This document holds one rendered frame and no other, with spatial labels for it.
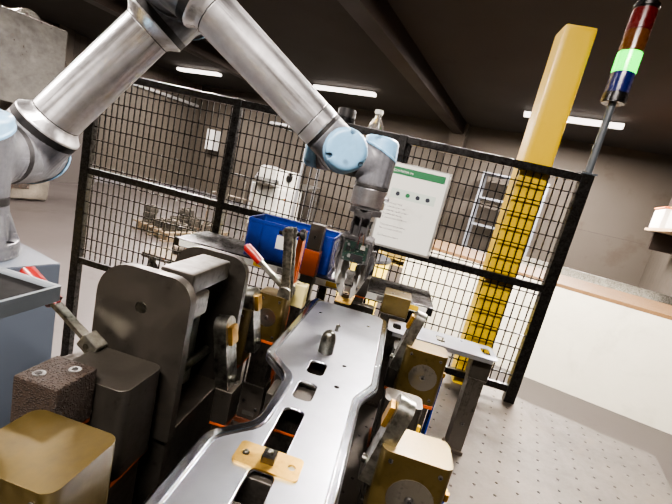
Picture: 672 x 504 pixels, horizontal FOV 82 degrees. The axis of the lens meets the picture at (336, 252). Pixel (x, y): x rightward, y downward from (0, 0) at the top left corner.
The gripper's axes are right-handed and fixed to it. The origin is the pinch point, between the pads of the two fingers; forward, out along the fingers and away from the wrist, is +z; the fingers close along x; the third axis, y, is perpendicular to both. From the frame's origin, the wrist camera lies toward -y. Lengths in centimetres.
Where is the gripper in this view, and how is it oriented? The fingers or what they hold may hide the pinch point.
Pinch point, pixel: (346, 290)
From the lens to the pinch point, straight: 91.2
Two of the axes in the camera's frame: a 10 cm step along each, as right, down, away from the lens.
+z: -2.3, 9.5, 2.0
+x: 9.6, 2.6, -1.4
